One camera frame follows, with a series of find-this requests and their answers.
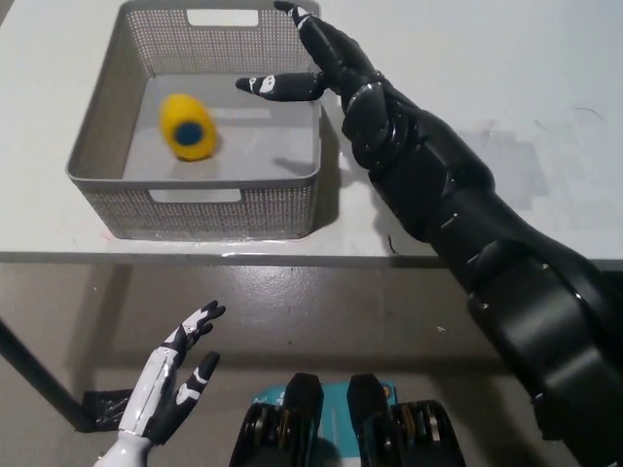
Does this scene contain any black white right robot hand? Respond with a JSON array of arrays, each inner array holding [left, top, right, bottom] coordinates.
[[235, 0, 430, 172]]

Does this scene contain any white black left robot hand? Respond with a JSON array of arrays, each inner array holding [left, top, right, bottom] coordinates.
[[118, 300, 227, 447]]

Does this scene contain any yellow duck toy blue spot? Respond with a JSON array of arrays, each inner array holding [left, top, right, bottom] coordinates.
[[160, 92, 222, 163]]

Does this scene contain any black floor tape patch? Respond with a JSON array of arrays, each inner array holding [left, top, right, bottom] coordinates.
[[81, 388, 133, 432]]

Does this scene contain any black table leg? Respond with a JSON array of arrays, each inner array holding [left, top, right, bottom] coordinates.
[[0, 316, 94, 434]]

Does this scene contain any grey perforated plastic basket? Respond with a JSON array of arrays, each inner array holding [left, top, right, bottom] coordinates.
[[65, 0, 324, 241]]

